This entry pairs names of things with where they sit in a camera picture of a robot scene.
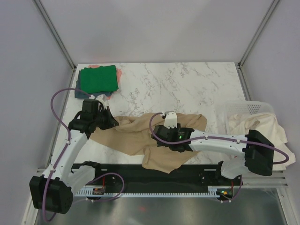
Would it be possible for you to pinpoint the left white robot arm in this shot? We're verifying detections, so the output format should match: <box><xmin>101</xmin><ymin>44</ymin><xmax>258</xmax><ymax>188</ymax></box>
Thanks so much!
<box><xmin>30</xmin><ymin>99</ymin><xmax>118</xmax><ymax>214</ymax></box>

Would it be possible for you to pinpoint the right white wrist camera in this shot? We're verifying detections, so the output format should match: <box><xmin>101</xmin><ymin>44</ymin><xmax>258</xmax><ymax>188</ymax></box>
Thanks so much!
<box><xmin>162</xmin><ymin>111</ymin><xmax>177</xmax><ymax>129</ymax></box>

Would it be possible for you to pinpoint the white cable duct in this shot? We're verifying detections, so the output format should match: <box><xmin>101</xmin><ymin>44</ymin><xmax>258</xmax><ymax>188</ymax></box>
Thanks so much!
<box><xmin>75</xmin><ymin>186</ymin><xmax>220</xmax><ymax>198</ymax></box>

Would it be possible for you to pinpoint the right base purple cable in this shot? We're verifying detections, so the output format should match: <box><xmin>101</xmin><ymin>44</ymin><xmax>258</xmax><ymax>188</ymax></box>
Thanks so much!
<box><xmin>214</xmin><ymin>178</ymin><xmax>243</xmax><ymax>204</ymax></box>

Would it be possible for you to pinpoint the white plastic basket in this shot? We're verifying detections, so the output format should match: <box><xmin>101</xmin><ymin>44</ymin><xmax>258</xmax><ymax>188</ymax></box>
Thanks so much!
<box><xmin>223</xmin><ymin>100</ymin><xmax>274</xmax><ymax>135</ymax></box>

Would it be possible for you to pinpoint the left aluminium frame post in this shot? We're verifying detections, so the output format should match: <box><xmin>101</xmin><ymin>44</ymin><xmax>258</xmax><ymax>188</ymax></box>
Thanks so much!
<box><xmin>32</xmin><ymin>0</ymin><xmax>76</xmax><ymax>71</ymax></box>

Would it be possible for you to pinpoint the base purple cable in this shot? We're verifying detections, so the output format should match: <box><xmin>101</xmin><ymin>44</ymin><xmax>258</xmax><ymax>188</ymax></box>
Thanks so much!
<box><xmin>85</xmin><ymin>172</ymin><xmax>126</xmax><ymax>203</ymax></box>
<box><xmin>214</xmin><ymin>178</ymin><xmax>243</xmax><ymax>204</ymax></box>

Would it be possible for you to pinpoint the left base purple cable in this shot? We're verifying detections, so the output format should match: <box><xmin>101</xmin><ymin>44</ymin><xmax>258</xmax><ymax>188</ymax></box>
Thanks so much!
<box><xmin>85</xmin><ymin>172</ymin><xmax>126</xmax><ymax>203</ymax></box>

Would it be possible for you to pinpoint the folded pink t shirt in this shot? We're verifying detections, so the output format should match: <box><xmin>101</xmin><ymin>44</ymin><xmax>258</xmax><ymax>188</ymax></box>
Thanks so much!
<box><xmin>88</xmin><ymin>64</ymin><xmax>122</xmax><ymax>100</ymax></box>

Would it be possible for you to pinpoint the folded green t shirt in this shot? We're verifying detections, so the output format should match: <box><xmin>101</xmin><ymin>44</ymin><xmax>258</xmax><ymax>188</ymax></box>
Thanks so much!
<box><xmin>80</xmin><ymin>65</ymin><xmax>119</xmax><ymax>93</ymax></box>

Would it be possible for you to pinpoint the aluminium frame post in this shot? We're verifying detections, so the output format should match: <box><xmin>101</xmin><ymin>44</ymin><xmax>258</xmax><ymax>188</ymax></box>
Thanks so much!
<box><xmin>236</xmin><ymin>0</ymin><xmax>281</xmax><ymax>70</ymax></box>
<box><xmin>32</xmin><ymin>0</ymin><xmax>76</xmax><ymax>71</ymax></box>

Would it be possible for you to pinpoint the right aluminium frame post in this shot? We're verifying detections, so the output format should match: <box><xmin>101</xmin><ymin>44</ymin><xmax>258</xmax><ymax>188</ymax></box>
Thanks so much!
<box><xmin>236</xmin><ymin>0</ymin><xmax>281</xmax><ymax>70</ymax></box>

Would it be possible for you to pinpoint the tan t shirt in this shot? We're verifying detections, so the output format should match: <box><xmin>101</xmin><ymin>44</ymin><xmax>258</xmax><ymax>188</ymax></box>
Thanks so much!
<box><xmin>90</xmin><ymin>113</ymin><xmax>198</xmax><ymax>173</ymax></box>

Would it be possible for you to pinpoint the cream t shirt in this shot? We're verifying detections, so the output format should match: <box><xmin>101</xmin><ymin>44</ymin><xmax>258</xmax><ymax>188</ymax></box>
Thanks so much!
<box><xmin>226</xmin><ymin>112</ymin><xmax>296</xmax><ymax>171</ymax></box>

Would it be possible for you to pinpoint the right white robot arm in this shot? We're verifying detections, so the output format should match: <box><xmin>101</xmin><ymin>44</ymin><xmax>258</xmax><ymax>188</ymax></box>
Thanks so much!
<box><xmin>151</xmin><ymin>124</ymin><xmax>274</xmax><ymax>185</ymax></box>

